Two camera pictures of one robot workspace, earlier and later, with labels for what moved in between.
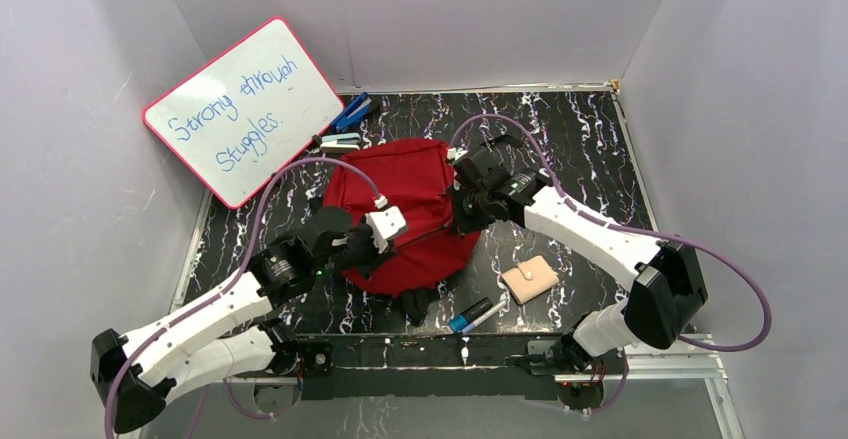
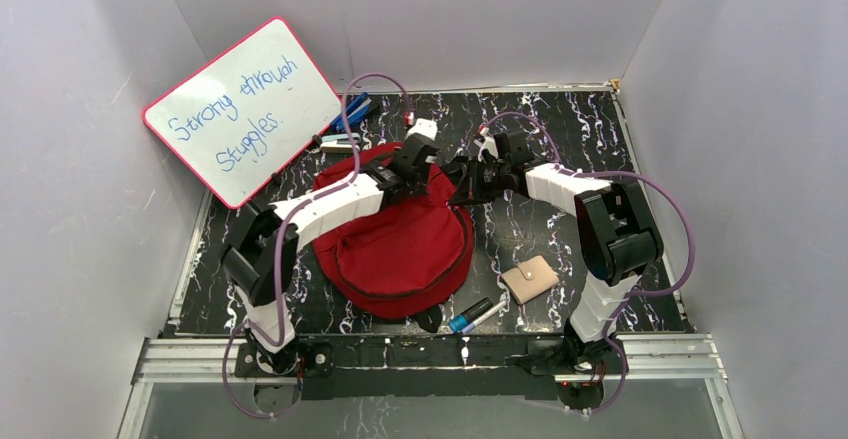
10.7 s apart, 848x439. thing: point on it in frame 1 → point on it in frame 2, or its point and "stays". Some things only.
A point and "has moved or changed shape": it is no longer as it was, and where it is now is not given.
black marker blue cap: x=462 y=319 stays
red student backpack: x=413 y=175 has moved or changed shape
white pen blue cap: x=473 y=324 stays
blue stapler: x=356 y=108 stays
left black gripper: x=361 y=241 → x=428 y=167
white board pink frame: x=239 y=119 stays
